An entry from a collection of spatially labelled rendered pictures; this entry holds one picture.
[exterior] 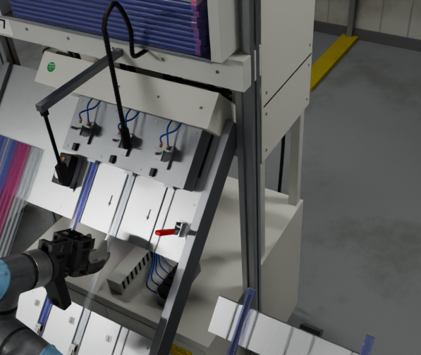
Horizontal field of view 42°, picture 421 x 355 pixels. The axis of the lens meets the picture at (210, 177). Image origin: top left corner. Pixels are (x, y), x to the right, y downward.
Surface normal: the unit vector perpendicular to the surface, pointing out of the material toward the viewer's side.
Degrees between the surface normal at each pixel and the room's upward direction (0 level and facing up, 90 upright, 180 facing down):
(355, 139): 0
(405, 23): 90
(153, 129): 45
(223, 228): 0
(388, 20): 90
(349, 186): 0
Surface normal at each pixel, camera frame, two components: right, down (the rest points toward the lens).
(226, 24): 0.86, 0.28
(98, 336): -0.40, -0.15
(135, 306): -0.07, -0.77
